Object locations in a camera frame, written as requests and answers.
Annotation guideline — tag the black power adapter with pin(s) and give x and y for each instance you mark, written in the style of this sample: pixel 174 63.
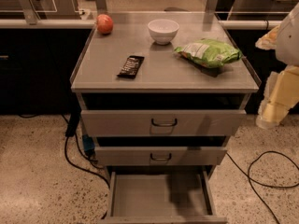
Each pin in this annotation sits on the black power adapter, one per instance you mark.
pixel 72 124

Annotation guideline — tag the grey drawer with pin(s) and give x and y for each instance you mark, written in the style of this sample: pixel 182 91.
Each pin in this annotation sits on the grey drawer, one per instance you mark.
pixel 170 156
pixel 180 197
pixel 125 123

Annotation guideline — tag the blue plug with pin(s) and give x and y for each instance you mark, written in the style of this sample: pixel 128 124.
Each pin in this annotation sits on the blue plug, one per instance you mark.
pixel 88 145

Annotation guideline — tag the black candy bar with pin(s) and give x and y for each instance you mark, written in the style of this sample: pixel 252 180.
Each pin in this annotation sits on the black candy bar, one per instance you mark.
pixel 131 67

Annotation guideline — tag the white bowl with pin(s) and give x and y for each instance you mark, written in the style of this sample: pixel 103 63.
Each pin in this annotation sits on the white bowl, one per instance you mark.
pixel 163 31

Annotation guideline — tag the grey top drawer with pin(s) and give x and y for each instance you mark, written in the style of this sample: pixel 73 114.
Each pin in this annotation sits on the grey top drawer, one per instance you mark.
pixel 125 123

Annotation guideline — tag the grey middle drawer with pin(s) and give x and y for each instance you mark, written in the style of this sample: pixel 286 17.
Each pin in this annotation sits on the grey middle drawer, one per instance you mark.
pixel 170 156

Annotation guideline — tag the grey horizontal rail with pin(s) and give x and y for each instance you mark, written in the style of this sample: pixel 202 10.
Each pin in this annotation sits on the grey horizontal rail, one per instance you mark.
pixel 88 24

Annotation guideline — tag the green chip bag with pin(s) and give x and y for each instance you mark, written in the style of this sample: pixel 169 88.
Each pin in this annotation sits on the green chip bag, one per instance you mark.
pixel 209 53

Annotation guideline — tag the grey drawer cabinet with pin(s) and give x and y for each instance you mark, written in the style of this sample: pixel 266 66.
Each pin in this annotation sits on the grey drawer cabinet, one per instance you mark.
pixel 165 81

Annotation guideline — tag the grey bottom drawer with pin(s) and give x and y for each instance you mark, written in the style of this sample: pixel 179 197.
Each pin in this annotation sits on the grey bottom drawer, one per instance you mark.
pixel 180 197

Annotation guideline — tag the grey left bracket post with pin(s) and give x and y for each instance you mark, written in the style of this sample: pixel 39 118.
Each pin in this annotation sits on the grey left bracket post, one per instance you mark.
pixel 29 12

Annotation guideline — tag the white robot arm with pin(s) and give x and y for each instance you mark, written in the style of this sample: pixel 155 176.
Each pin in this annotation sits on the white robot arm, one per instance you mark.
pixel 287 50

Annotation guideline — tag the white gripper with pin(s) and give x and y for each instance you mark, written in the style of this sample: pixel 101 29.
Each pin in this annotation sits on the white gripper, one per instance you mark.
pixel 289 44

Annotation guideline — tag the red apple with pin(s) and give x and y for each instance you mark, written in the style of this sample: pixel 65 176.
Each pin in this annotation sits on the red apple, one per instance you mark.
pixel 104 24

